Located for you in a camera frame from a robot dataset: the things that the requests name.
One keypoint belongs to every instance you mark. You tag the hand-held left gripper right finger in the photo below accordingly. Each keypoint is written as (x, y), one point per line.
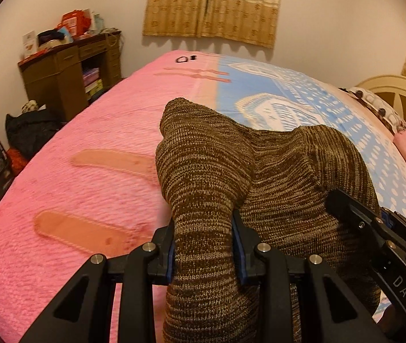
(239, 250)

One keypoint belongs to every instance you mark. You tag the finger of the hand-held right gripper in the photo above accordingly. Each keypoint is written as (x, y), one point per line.
(349, 205)

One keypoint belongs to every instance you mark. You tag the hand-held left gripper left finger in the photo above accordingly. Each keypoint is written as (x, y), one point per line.
(168, 260)

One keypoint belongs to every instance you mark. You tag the brown knit sweater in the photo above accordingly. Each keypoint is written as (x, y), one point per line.
(206, 171)

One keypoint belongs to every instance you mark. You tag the brown patterned pillow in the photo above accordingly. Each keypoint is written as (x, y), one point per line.
(378, 105)

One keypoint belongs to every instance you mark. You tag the cream wooden headboard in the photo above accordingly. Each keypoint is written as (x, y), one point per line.
(403, 93)

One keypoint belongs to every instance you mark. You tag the pink and blue printed blanket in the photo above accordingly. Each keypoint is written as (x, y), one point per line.
(81, 132)

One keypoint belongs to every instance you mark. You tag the red cloth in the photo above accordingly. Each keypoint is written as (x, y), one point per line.
(17, 160)

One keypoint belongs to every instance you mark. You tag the black cloth bag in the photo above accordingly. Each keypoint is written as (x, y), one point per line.
(31, 132)

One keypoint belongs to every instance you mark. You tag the stack of purple boxes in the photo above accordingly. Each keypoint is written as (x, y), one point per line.
(92, 78)

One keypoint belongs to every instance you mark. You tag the white patterned bag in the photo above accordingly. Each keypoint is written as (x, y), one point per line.
(30, 106)

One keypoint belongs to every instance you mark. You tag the brown wooden desk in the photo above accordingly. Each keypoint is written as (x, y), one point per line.
(59, 75)

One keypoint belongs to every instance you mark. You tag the beige patterned curtain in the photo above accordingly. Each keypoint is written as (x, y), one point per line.
(174, 7)

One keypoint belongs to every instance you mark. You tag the dark purple cloth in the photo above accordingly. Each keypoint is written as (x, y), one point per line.
(51, 35)

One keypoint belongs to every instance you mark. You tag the red gift box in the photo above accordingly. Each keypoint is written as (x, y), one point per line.
(76, 19)

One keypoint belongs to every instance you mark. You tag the white card box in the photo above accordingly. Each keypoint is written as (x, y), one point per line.
(29, 43)

